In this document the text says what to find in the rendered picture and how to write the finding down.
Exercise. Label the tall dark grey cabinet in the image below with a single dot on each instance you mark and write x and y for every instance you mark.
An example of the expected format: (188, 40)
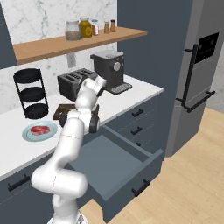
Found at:
(151, 43)

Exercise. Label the white wall outlet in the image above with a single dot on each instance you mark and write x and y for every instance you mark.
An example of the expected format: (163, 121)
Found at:
(71, 60)

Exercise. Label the grey fridge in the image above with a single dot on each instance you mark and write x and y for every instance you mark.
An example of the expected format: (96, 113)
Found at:
(201, 73)

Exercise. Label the glass jar with grains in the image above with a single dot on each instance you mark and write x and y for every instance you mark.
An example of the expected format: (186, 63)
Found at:
(73, 30)

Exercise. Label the grey drawer front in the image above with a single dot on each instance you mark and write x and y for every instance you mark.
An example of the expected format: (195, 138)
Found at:
(148, 143)
(125, 112)
(26, 186)
(145, 128)

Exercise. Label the pale blue plate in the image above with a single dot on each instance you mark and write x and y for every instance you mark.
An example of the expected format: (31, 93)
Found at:
(29, 134)

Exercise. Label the dark wooden cutting board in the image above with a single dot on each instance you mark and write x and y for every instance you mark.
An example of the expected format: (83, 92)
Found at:
(60, 110)

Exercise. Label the dark grey wall cupboard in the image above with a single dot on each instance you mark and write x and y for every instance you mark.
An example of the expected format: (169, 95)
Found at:
(5, 43)

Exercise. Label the brown shaker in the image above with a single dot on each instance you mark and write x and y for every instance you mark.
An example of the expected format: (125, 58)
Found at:
(113, 26)
(106, 28)

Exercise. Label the open grey drawer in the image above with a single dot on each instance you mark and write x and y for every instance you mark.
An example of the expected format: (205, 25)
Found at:
(116, 166)

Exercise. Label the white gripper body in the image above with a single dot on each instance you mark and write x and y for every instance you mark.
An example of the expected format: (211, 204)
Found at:
(64, 119)

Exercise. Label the black toaster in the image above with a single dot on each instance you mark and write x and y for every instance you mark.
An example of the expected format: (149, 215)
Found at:
(70, 83)

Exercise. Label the yellow glass jar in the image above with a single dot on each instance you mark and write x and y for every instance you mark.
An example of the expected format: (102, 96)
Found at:
(85, 29)

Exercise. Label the dark grey coffee machine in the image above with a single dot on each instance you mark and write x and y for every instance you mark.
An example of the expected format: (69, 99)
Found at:
(109, 68)

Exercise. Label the red raw meat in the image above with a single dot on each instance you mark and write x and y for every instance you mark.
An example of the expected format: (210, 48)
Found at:
(39, 130)

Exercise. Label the wooden wall shelf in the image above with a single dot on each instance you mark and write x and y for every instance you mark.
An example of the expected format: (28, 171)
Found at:
(73, 43)

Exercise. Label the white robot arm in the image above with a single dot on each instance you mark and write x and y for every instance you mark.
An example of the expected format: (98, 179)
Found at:
(68, 145)

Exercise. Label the small red spice jar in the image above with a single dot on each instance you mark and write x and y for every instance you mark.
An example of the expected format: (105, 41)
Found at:
(94, 28)

